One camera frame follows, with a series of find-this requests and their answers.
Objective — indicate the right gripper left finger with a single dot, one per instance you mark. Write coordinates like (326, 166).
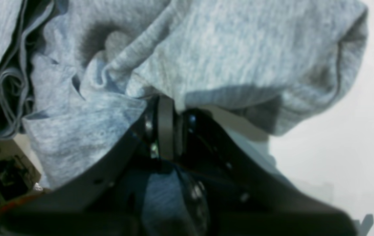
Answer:
(106, 200)

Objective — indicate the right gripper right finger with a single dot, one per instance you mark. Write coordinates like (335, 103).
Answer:
(237, 196)

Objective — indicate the grey T-shirt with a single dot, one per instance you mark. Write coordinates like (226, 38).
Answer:
(75, 75)

